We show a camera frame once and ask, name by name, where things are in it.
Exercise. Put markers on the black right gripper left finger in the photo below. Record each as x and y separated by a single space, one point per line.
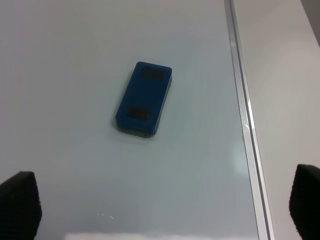
20 207

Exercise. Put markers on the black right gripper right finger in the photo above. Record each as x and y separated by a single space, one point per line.
304 201

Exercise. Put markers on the blue board eraser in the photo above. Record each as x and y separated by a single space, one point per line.
141 107

